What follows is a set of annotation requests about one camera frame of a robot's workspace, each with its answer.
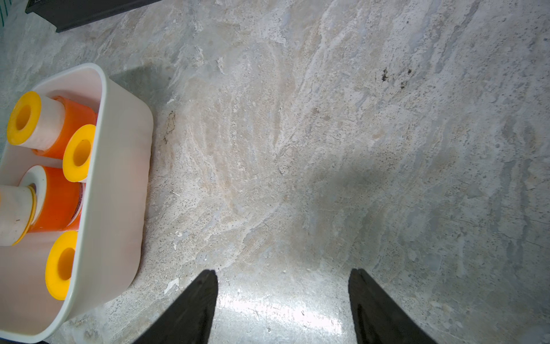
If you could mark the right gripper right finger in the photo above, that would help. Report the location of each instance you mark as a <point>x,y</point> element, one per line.
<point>377,317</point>

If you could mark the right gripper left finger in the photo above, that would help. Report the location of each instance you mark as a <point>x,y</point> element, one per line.
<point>190,317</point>

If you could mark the white storage box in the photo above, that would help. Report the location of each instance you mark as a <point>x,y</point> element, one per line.
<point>108,249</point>

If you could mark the yellow tape roll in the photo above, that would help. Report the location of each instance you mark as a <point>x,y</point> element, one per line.
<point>77,155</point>
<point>35,122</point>
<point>18,206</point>
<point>58,271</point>

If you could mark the orange tape roll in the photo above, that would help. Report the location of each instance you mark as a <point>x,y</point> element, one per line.
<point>76,116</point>
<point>59,201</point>

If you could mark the orange tape roll top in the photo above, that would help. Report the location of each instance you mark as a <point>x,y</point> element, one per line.
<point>76,116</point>

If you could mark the black chessboard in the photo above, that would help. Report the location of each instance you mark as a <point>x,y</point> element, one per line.
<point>69,14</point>

